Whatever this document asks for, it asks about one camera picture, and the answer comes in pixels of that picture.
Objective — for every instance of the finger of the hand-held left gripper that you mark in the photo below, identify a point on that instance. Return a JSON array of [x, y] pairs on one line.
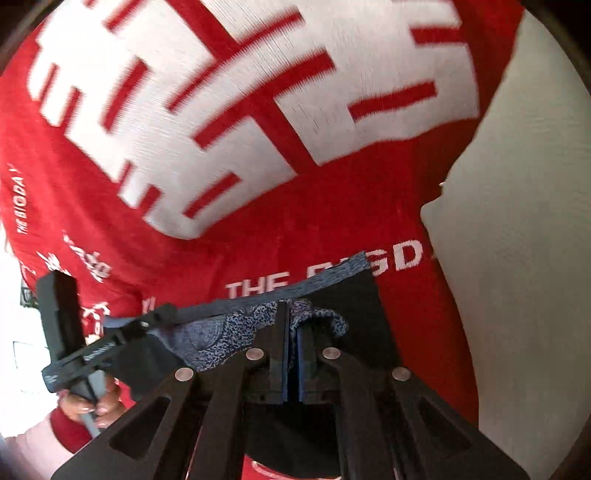
[[147, 319]]

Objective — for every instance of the person's left hand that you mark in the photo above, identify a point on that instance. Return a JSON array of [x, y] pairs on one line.
[[92, 408]]

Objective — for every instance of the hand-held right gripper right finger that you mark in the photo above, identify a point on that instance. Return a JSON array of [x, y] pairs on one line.
[[302, 364]]

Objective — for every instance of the large white pillow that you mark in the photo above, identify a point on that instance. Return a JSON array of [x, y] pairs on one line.
[[517, 230]]

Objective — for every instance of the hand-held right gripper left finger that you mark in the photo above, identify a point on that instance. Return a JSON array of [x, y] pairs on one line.
[[280, 350]]

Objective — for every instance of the black pants with blue waistband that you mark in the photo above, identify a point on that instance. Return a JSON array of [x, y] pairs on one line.
[[355, 314]]

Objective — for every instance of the red printed blanket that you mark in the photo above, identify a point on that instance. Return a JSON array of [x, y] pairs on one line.
[[323, 207]]

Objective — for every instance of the person's left forearm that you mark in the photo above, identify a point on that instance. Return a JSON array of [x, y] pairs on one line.
[[27, 443]]

